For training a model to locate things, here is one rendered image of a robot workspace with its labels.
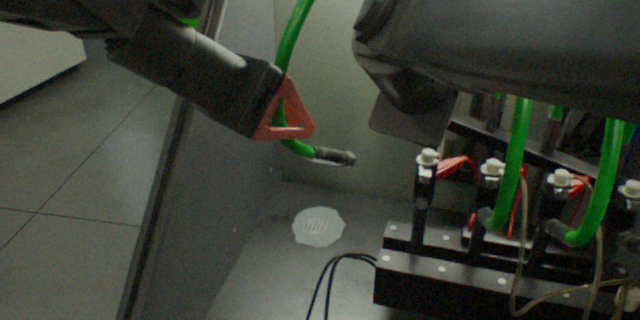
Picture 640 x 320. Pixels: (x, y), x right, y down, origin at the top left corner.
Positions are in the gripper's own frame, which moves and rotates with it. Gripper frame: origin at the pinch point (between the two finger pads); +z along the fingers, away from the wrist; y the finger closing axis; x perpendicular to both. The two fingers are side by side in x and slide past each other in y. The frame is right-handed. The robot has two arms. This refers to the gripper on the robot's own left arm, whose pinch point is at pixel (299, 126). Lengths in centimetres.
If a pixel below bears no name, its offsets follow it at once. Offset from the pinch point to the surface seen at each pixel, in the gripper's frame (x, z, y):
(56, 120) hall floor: 48, 42, 274
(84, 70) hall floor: 18, 55, 330
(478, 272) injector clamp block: 5.7, 35.1, -4.0
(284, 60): -4.5, -6.2, -1.8
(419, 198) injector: 0.5, 22.2, 0.2
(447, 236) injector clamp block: 3.3, 35.0, 3.0
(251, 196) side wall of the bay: 13.4, 23.6, 36.8
